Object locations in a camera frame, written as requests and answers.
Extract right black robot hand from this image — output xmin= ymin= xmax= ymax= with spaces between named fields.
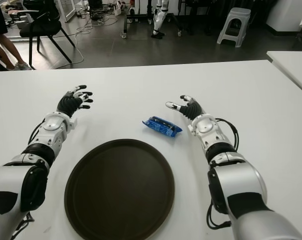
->
xmin=165 ymin=94 xmax=208 ymax=121

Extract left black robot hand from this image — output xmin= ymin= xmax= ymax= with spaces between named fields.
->
xmin=56 ymin=84 xmax=94 ymax=118

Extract blue Oreo cookie packet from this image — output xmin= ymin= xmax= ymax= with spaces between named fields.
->
xmin=141 ymin=115 xmax=183 ymax=138

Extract black chair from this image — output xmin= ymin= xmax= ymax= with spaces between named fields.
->
xmin=19 ymin=0 xmax=76 ymax=66

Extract white framed panel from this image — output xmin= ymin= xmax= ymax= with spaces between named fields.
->
xmin=57 ymin=0 xmax=78 ymax=22

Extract white plastic stool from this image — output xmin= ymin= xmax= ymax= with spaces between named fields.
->
xmin=217 ymin=7 xmax=252 ymax=48

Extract white humanoid robot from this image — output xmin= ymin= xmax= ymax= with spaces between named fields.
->
xmin=150 ymin=0 xmax=170 ymax=40

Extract round dark brown tray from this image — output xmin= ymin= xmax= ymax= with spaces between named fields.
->
xmin=64 ymin=138 xmax=176 ymax=240

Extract white side table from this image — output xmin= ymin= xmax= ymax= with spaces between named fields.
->
xmin=266 ymin=50 xmax=302 ymax=98

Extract white cabinet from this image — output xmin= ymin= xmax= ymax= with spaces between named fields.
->
xmin=265 ymin=0 xmax=302 ymax=33

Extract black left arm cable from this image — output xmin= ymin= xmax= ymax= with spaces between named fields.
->
xmin=28 ymin=119 xmax=45 ymax=145

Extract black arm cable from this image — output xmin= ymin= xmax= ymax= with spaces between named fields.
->
xmin=28 ymin=119 xmax=45 ymax=145
xmin=215 ymin=117 xmax=240 ymax=152

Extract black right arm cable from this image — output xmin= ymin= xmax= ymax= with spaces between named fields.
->
xmin=215 ymin=117 xmax=240 ymax=152

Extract white floor cables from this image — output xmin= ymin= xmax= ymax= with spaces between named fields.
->
xmin=74 ymin=7 xmax=121 ymax=63

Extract black wheeled gantry frame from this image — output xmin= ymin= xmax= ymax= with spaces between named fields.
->
xmin=120 ymin=0 xmax=184 ymax=40

